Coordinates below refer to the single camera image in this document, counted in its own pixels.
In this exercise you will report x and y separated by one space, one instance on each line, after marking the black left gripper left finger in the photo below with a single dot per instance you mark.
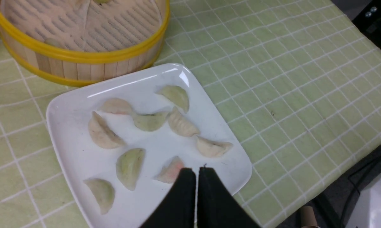
177 209

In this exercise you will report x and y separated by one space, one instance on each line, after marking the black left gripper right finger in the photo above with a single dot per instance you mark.
216 207

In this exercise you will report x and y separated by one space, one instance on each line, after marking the pink dumpling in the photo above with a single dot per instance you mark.
116 106

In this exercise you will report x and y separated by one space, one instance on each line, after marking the pink dumpling plate front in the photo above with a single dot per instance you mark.
169 173

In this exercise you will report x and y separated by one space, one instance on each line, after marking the pale dumpling plate bottom right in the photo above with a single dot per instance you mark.
212 149

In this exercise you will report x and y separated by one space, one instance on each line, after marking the green dumpling plate bottom left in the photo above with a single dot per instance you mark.
128 167

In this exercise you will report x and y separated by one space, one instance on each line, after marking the green dumpling plate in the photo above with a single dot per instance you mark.
128 167
149 122
177 95

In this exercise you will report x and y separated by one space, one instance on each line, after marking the pale green dumpling plate corner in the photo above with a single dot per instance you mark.
103 192

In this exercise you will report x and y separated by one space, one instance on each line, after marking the white square plate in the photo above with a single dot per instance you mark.
80 158

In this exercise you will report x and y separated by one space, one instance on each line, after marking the pale pleated dumpling plate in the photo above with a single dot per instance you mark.
180 125

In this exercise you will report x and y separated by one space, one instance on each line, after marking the green dumpling plate centre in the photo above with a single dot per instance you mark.
149 122

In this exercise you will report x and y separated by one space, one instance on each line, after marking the pale dumpling plate left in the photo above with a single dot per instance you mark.
102 135

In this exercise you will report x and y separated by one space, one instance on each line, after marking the green dumpling plate right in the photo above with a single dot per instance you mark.
177 95

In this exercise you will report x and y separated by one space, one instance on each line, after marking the green checked tablecloth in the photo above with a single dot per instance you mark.
297 83

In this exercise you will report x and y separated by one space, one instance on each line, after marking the bamboo steamer basket yellow rim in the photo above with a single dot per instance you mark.
78 69

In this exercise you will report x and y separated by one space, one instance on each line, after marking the white steamer liner mesh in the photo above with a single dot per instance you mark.
83 25

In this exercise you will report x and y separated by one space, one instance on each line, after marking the green dumpling steamer top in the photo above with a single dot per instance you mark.
101 2

